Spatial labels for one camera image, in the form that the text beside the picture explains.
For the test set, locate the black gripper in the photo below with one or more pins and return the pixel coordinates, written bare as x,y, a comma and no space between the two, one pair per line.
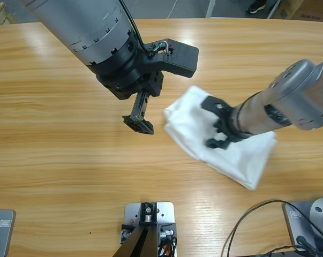
126,72
231,125

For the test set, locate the white T-shirt with black logo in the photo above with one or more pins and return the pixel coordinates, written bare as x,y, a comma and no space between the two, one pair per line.
241,160

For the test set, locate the white table leg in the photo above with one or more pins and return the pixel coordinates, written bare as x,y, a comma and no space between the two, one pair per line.
210,8

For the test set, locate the black shoe with white sole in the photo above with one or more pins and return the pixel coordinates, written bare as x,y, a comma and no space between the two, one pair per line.
256,6

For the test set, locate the slanted pale bar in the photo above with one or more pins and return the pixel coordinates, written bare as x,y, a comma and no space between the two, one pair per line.
273,10

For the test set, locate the cardboard box with blue print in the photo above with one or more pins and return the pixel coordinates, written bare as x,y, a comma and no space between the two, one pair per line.
306,9

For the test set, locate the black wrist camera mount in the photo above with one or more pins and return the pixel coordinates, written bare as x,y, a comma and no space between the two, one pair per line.
212,103
180,59

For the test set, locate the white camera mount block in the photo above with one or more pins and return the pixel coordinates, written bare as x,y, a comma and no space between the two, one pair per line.
166,211

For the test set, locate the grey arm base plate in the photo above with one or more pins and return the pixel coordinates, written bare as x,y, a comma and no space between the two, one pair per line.
291,227
6,235

